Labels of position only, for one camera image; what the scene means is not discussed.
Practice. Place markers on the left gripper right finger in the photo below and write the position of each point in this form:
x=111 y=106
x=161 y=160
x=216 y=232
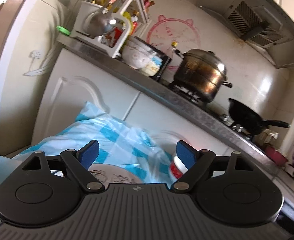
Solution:
x=228 y=189

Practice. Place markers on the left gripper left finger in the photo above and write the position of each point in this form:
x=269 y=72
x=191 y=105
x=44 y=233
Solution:
x=44 y=189

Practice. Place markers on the red white bowl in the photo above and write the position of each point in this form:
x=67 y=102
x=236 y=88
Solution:
x=176 y=169

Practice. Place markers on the stacked white bowls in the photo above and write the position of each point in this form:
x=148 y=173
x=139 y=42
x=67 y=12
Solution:
x=136 y=53

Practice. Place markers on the red shallow bowl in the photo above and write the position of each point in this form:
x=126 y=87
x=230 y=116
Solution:
x=275 y=156

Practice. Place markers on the blue patterned bowl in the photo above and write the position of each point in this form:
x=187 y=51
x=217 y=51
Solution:
x=107 y=174

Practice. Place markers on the white clip holder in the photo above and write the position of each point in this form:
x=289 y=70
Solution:
x=265 y=136

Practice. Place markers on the black frying pan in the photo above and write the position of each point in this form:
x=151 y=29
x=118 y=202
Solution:
x=251 y=121

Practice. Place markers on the gas stove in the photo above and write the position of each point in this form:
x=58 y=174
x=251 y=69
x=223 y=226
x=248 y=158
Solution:
x=214 y=110

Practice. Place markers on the blue checkered tablecloth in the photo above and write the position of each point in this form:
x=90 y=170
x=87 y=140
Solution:
x=119 y=144

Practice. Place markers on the white cabinet doors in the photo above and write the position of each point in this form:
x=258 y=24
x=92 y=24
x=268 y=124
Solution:
x=74 y=81

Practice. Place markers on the steel steamer pot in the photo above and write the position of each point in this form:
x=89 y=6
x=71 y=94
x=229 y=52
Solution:
x=202 y=73

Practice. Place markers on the grey steel countertop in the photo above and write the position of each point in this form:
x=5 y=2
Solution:
x=176 y=103

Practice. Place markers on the blue yellow small bowl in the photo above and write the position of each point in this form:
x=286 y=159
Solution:
x=152 y=67

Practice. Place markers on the dark soy sauce bottle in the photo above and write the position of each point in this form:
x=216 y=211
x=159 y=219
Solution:
x=173 y=64

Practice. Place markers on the green plastic clip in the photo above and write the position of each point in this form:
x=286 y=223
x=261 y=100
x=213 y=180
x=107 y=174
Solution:
x=63 y=30

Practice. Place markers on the white utensil rack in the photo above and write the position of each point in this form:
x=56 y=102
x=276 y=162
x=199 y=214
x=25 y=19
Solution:
x=78 y=32

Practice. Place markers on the range hood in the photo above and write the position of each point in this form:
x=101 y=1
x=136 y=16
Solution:
x=260 y=24

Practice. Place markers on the steel ladle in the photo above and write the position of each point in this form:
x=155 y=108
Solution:
x=99 y=23

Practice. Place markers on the white spice shelf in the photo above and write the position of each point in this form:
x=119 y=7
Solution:
x=141 y=6

